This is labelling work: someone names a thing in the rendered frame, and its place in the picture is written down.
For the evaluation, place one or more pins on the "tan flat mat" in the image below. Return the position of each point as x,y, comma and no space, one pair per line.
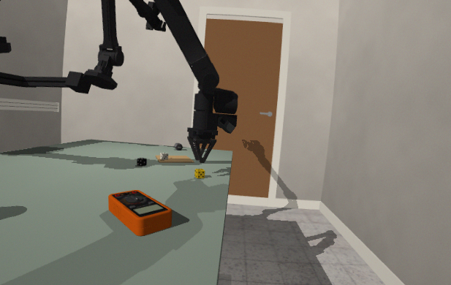
175,159

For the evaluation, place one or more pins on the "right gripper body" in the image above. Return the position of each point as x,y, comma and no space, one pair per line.
199,123

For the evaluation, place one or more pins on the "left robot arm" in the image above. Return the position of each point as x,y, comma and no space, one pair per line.
115,57

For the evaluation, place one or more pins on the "orange multimeter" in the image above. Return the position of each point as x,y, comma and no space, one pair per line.
142,214

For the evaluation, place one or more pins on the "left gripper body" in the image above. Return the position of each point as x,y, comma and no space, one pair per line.
156,26

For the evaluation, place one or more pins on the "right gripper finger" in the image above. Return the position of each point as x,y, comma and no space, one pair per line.
190,139
197,142

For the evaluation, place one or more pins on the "yellow die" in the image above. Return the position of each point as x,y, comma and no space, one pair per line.
199,173

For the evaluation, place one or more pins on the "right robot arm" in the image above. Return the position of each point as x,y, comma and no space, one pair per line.
192,49

